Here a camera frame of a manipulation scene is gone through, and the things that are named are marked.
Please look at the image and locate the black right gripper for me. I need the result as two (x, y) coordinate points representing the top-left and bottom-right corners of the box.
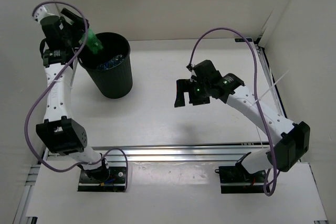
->
(174, 79), (211, 108)

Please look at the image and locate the green plastic soda bottle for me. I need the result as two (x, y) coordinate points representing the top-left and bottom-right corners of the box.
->
(86, 28), (103, 55)

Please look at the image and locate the clear Aquafina bottle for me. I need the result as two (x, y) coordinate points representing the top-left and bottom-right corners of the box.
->
(97, 55), (125, 70)

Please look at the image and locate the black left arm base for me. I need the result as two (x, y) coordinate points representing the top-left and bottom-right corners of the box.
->
(77, 166), (128, 193)

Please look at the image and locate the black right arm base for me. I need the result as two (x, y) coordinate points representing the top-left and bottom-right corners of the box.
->
(214, 166), (266, 194)

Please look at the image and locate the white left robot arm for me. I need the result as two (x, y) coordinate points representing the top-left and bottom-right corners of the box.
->
(33, 6), (110, 182)

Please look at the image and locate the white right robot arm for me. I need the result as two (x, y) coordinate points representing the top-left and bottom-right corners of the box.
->
(174, 60), (310, 182)

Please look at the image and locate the black plastic waste bin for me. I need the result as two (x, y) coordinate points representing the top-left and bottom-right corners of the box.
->
(78, 32), (133, 99)

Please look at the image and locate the white zip tie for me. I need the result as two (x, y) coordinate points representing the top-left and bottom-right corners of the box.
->
(251, 70), (289, 106)

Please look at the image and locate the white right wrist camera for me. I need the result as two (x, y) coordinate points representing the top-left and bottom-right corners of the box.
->
(186, 63), (199, 82)

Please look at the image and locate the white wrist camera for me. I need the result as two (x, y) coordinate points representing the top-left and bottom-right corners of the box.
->
(186, 63), (199, 82)
(33, 5), (54, 24)

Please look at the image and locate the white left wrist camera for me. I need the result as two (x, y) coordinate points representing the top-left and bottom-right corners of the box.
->
(33, 5), (54, 24)

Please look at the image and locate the aluminium front frame rail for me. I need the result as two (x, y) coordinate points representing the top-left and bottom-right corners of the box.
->
(26, 142), (300, 163)

